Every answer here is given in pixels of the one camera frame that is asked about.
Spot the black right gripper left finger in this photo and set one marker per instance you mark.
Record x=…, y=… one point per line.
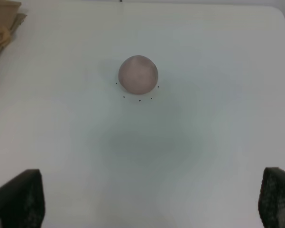
x=22, y=201

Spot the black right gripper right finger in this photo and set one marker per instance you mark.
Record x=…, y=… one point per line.
x=271, y=202

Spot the brown linen tote bag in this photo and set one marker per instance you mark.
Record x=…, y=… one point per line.
x=10, y=20

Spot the pink peach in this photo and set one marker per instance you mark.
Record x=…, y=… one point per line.
x=138, y=75

